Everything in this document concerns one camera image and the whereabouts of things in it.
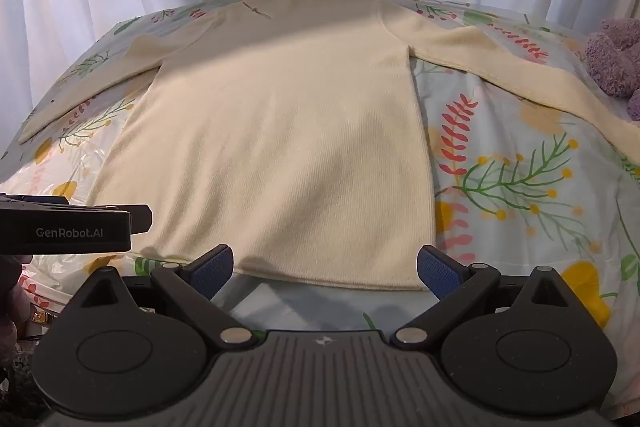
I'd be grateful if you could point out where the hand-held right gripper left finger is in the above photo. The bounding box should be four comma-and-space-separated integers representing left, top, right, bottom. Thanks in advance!
66, 244, 258, 351

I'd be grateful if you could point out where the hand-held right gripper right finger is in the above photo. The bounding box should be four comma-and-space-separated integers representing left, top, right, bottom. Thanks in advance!
390, 244, 576, 351

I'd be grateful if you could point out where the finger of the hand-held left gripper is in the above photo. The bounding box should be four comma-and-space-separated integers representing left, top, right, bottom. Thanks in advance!
113, 204, 154, 236

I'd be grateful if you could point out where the cream knit sweater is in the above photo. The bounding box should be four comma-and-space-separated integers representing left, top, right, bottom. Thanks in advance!
17, 0, 640, 293

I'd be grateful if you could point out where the person's left hand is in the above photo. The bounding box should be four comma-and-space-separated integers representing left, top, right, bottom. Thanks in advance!
0, 255, 34, 373

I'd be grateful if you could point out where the floral bed sheet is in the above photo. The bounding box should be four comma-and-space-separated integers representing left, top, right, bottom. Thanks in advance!
0, 0, 640, 419

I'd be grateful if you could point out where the purple plush toy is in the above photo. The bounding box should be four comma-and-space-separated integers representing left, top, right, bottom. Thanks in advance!
585, 18, 640, 122

